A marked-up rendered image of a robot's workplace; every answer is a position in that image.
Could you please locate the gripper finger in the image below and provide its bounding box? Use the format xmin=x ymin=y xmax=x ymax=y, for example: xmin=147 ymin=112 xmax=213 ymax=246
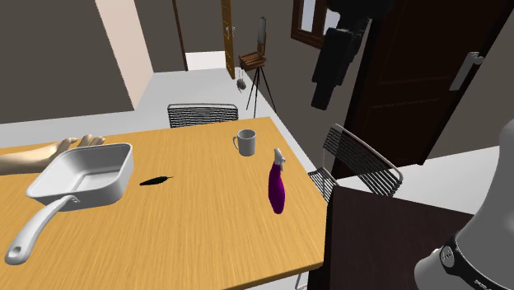
xmin=311 ymin=27 xmax=348 ymax=112
xmin=336 ymin=30 xmax=365 ymax=87

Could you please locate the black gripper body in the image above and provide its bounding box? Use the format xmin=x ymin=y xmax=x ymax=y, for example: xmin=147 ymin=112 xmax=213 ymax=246
xmin=325 ymin=0 xmax=399 ymax=31

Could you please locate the brown framed window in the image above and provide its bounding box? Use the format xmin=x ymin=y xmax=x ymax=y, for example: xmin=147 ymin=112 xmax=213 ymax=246
xmin=290 ymin=0 xmax=343 ymax=50

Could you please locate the dark brown door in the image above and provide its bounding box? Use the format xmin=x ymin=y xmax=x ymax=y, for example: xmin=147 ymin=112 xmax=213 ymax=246
xmin=332 ymin=0 xmax=514 ymax=180

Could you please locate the tripod with wooden box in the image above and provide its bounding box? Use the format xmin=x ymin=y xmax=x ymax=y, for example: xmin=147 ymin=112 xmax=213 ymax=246
xmin=236 ymin=16 xmax=278 ymax=119

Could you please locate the light brown wooden door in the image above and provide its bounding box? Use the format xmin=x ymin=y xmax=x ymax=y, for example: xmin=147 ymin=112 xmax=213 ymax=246
xmin=220 ymin=0 xmax=236 ymax=81

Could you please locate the grey mug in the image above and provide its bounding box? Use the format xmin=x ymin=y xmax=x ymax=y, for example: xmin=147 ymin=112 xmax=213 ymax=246
xmin=232 ymin=128 xmax=258 ymax=157

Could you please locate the purple spray bottle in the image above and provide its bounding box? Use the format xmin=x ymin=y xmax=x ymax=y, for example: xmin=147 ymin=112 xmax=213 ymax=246
xmin=267 ymin=147 xmax=287 ymax=216

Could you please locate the dark robot stand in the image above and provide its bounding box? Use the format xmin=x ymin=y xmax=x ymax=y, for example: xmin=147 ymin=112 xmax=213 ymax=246
xmin=308 ymin=185 xmax=475 ymax=290

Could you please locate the wooden table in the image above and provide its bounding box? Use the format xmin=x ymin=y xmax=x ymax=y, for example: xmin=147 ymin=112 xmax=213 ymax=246
xmin=0 ymin=115 xmax=329 ymax=290

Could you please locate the white square frying pan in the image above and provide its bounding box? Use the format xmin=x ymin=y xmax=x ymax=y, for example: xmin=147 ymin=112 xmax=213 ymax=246
xmin=4 ymin=142 xmax=135 ymax=266

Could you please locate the metal wire chair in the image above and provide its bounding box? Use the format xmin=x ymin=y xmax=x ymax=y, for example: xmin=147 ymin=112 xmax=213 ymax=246
xmin=307 ymin=123 xmax=404 ymax=203
xmin=166 ymin=103 xmax=240 ymax=129

